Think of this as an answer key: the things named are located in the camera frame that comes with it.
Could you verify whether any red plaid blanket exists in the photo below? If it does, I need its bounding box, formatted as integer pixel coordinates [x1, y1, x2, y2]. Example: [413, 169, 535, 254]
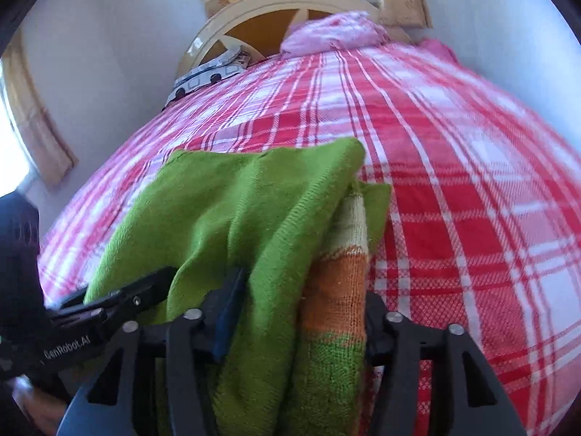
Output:
[36, 39, 581, 436]

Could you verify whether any green knitted sweater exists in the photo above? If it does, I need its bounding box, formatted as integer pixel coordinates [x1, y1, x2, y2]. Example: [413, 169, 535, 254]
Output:
[84, 136, 393, 436]

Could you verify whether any grey patterned pillow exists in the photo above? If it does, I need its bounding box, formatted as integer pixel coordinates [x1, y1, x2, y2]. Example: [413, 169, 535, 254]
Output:
[162, 46, 252, 110]

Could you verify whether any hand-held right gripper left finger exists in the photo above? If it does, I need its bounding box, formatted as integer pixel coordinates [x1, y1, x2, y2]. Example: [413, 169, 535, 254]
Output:
[57, 266, 249, 436]

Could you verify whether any cream wooden bed headboard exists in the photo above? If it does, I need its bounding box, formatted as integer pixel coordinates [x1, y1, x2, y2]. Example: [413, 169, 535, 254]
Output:
[175, 0, 411, 87]

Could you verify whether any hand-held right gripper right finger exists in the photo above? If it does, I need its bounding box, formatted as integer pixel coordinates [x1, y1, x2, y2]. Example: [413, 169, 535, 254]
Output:
[363, 291, 527, 436]

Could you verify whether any pink pillow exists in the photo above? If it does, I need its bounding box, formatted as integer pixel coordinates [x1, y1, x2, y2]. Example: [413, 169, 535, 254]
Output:
[280, 10, 391, 59]

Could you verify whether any pink bed sheet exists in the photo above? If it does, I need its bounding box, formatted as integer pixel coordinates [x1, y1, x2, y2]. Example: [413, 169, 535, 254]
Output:
[415, 39, 459, 62]

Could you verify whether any bright window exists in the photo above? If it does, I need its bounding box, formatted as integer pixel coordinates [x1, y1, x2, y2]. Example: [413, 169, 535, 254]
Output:
[0, 64, 30, 201]

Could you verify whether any person's left hand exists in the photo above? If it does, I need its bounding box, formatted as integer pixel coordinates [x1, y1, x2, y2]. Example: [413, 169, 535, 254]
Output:
[9, 379, 62, 423]

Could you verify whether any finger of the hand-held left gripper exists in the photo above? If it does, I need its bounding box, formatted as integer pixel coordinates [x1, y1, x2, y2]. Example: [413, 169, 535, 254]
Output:
[59, 267, 178, 328]

